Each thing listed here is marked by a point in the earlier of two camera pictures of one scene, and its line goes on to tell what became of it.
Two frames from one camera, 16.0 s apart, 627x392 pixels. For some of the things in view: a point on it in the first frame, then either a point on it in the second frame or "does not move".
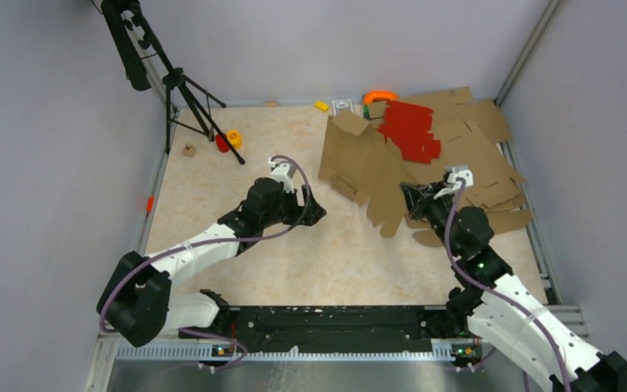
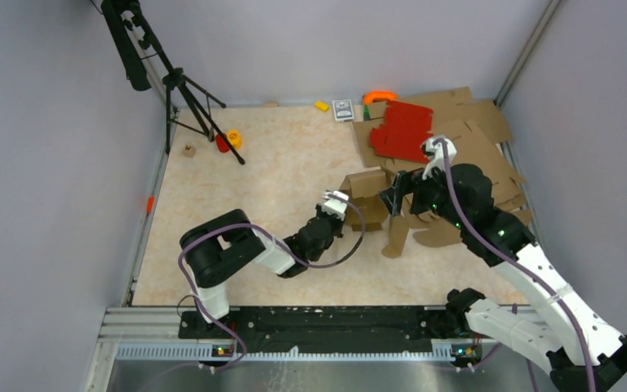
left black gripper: x=313 y=211 -> x=339 y=223
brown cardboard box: x=359 y=162 -> x=366 y=209
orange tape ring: x=370 y=95 does not move
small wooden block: x=188 y=151 does not move
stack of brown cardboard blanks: x=469 y=131 does not move
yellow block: x=322 y=105 does not move
